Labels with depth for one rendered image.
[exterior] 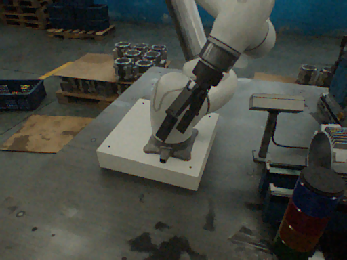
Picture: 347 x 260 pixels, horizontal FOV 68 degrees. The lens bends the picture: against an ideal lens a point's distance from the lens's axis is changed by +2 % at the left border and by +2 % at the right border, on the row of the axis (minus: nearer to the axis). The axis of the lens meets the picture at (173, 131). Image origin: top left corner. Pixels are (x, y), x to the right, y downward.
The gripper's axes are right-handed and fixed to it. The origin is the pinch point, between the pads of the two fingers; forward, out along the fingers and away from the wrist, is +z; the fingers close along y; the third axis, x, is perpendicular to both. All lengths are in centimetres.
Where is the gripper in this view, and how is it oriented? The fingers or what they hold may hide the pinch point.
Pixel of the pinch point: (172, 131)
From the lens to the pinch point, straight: 71.3
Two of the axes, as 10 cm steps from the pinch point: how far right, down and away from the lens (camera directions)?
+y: 3.9, -1.4, 9.1
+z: -4.9, 8.0, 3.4
